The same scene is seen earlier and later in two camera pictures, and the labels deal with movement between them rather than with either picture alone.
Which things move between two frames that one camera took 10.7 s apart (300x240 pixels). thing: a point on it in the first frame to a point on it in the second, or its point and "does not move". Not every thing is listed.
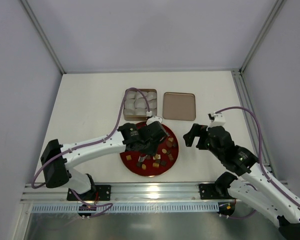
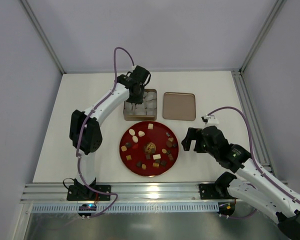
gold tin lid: x=180 y=106 does not move
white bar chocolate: x=157 y=157 does not move
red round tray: x=140 y=162 does not move
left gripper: x=150 y=146 to x=135 y=99
